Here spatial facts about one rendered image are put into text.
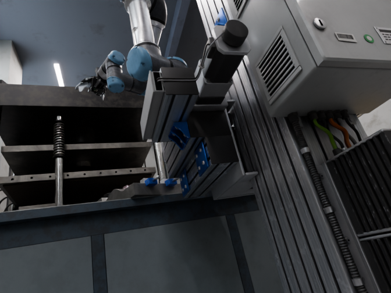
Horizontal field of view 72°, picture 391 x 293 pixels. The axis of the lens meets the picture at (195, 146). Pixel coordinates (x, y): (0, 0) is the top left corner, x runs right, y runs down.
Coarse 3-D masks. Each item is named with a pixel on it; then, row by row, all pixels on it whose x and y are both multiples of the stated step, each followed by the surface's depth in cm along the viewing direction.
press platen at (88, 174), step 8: (136, 168) 221; (144, 168) 223; (152, 168) 226; (8, 176) 187; (16, 176) 188; (24, 176) 190; (32, 176) 192; (40, 176) 194; (48, 176) 195; (64, 176) 199; (72, 176) 201; (80, 176) 203; (88, 176) 205; (96, 176) 207; (104, 176) 210; (112, 176) 214; (152, 176) 233; (0, 184) 185
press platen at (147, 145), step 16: (80, 144) 217; (96, 144) 222; (112, 144) 226; (128, 144) 231; (144, 144) 236; (16, 160) 211; (32, 160) 216; (48, 160) 222; (64, 160) 228; (80, 160) 234; (96, 160) 240; (112, 160) 248; (128, 160) 255; (144, 160) 263
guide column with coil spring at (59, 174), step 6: (60, 126) 210; (60, 132) 208; (60, 138) 206; (60, 144) 204; (60, 162) 198; (60, 168) 196; (60, 174) 194; (60, 180) 192; (60, 186) 191; (60, 192) 189; (60, 198) 187; (60, 204) 186
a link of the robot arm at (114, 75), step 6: (114, 66) 126; (108, 72) 126; (114, 72) 125; (120, 72) 127; (108, 78) 125; (114, 78) 123; (120, 78) 125; (126, 78) 128; (132, 78) 130; (108, 84) 124; (114, 84) 123; (120, 84) 124; (126, 84) 128; (132, 84) 130; (114, 90) 126; (120, 90) 127; (126, 90) 131
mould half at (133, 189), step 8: (136, 184) 120; (144, 184) 122; (160, 184) 127; (176, 184) 133; (112, 192) 136; (120, 192) 128; (128, 192) 122; (136, 192) 118; (144, 192) 120; (152, 192) 123; (160, 192) 125; (168, 192) 128; (176, 192) 131; (104, 200) 147
